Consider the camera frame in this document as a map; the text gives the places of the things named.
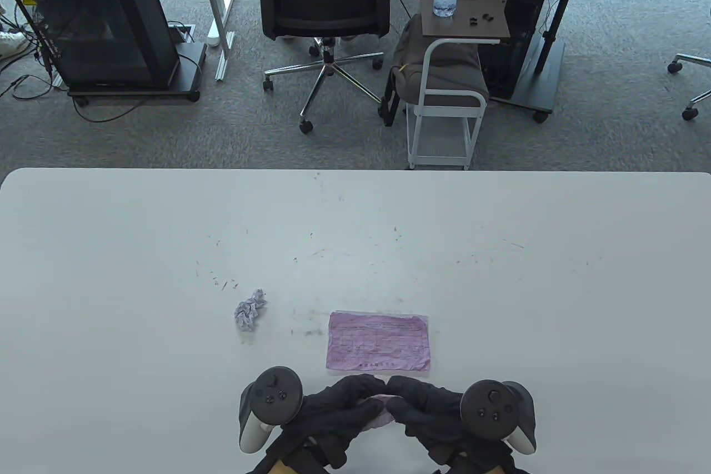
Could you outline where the person's right hand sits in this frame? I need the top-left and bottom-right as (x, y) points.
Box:
(385, 375), (529, 474)

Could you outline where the person's left hand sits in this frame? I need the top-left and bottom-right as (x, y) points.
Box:
(244, 374), (388, 474)

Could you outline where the black and grey hand controller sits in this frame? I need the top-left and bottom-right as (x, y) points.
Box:
(460, 380), (538, 455)
(239, 367), (303, 453)

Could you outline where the black wheeled platform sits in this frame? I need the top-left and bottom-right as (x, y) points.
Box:
(67, 42), (207, 107)

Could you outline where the black floor cable tangle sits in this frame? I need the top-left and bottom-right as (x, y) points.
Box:
(0, 0), (72, 102)

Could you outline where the chrome chair base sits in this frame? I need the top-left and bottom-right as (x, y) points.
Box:
(667, 53), (711, 122)

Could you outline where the black computer tower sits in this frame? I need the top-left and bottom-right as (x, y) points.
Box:
(478, 0), (562, 99)

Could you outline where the pink paper invoice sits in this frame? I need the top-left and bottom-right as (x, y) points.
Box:
(358, 393), (394, 433)
(326, 312), (431, 372)

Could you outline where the long black floor cable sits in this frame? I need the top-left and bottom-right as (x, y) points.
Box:
(72, 66), (203, 123)

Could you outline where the grey fabric bag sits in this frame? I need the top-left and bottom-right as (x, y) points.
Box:
(381, 16), (489, 127)

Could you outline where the black glass computer case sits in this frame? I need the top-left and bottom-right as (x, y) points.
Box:
(7, 0), (181, 90)

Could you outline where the white paper invoice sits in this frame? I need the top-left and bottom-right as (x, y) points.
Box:
(234, 289), (267, 333)

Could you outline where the brown side table white frame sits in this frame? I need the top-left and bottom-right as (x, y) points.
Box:
(407, 0), (510, 170)

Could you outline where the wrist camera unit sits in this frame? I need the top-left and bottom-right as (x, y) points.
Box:
(294, 438), (329, 474)

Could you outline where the black standing desk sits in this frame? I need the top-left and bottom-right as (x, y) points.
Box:
(489, 0), (623, 123)

